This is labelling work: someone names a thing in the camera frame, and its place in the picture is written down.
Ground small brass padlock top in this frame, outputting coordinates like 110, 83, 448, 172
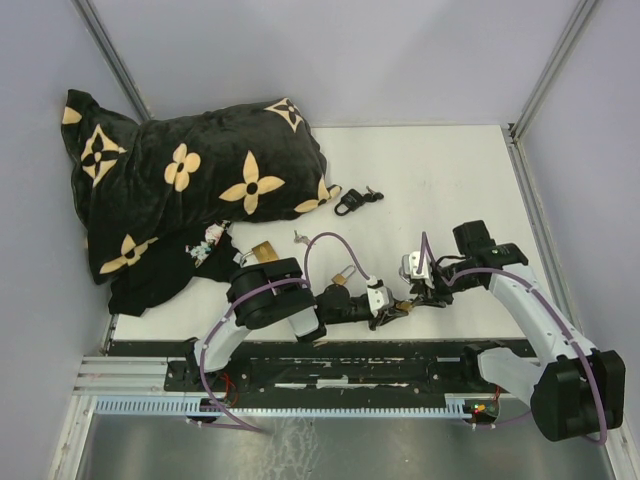
395, 301, 413, 313

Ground small brass padlock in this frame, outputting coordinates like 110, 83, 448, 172
395, 301, 413, 313
331, 264, 357, 286

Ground black padlock keys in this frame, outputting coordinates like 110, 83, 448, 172
363, 186, 384, 203

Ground large padlock keys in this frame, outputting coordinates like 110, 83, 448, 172
294, 230, 310, 245

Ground black padlock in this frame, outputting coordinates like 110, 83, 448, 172
334, 189, 365, 217

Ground large brass padlock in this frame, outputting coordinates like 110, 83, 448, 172
239, 241, 279, 267

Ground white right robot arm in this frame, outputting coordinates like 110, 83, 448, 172
399, 220, 626, 446

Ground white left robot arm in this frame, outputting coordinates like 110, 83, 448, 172
186, 258, 412, 390

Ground black floral garment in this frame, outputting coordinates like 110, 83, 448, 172
108, 221, 240, 317

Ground black floral plush pillow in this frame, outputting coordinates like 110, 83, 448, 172
61, 89, 341, 284

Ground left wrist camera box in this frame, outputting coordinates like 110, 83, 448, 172
366, 276, 392, 317

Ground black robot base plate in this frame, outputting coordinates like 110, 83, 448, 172
164, 338, 536, 407

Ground light blue cable duct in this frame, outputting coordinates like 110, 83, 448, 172
94, 393, 499, 417

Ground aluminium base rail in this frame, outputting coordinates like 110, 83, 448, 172
72, 356, 198, 397

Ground right aluminium frame post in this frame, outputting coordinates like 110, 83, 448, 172
509, 0, 602, 145

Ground aluminium frame post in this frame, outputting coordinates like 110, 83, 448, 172
509, 0, 602, 145
71, 0, 153, 121

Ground left aluminium frame post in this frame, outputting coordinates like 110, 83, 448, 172
71, 0, 153, 121

